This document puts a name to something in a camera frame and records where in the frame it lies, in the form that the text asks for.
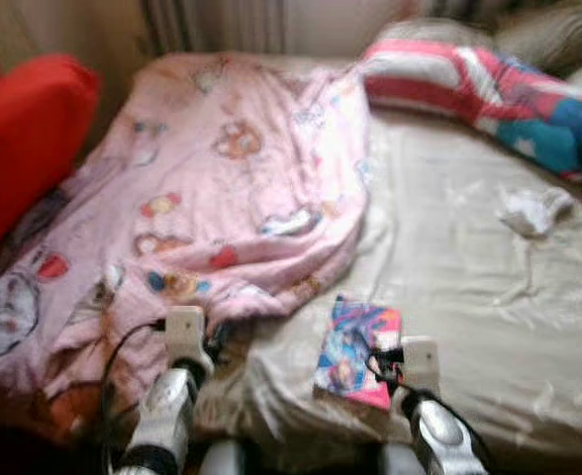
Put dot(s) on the silver left robot leg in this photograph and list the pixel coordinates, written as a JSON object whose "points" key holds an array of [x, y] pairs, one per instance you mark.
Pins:
{"points": [[224, 460]]}

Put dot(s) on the pink cartoon print quilt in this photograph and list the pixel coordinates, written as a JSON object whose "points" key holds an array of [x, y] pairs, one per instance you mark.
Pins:
{"points": [[222, 188]]}

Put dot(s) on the colourful comic book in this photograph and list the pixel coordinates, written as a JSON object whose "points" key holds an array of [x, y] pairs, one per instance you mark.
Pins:
{"points": [[350, 346]]}

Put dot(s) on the silver robot leg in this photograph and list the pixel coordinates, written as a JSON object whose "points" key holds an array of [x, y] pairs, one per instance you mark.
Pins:
{"points": [[398, 461], [224, 460]]}

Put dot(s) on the silver right robot leg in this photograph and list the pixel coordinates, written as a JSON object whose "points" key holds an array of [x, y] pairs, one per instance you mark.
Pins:
{"points": [[398, 461]]}

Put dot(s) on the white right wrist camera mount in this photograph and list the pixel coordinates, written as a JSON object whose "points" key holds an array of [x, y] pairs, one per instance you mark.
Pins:
{"points": [[420, 364]]}

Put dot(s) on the white crumpled cloth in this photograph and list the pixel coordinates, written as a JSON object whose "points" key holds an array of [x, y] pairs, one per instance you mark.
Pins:
{"points": [[531, 210]]}

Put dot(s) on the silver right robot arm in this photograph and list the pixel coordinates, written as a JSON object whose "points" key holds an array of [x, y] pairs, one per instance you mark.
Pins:
{"points": [[444, 435]]}

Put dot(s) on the red folded cushion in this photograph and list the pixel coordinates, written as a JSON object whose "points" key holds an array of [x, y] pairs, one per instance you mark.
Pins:
{"points": [[29, 139]]}

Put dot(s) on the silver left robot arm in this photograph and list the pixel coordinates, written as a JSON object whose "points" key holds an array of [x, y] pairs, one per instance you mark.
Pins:
{"points": [[164, 416]]}

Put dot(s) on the beige floral pillow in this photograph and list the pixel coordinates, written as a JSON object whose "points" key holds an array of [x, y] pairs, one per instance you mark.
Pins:
{"points": [[558, 40]]}

